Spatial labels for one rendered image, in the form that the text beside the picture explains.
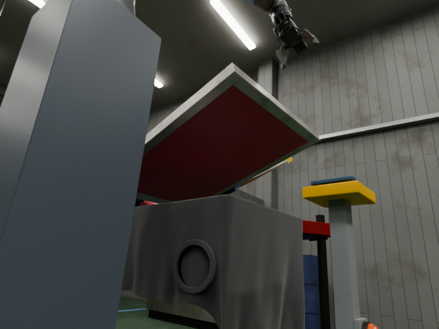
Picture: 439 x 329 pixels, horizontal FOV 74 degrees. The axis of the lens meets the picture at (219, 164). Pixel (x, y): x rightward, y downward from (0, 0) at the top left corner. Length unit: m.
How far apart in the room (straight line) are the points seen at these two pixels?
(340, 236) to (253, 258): 0.27
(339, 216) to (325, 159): 4.19
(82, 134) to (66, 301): 0.23
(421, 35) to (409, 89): 0.89
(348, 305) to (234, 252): 0.29
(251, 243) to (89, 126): 0.57
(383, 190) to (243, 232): 3.85
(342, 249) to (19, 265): 0.60
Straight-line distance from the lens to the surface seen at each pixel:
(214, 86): 0.91
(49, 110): 0.47
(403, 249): 4.47
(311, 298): 3.88
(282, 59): 1.20
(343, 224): 0.73
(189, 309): 4.22
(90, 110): 0.50
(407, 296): 4.46
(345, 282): 0.73
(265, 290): 0.95
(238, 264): 0.84
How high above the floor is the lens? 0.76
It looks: 19 degrees up
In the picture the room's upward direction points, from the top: 4 degrees clockwise
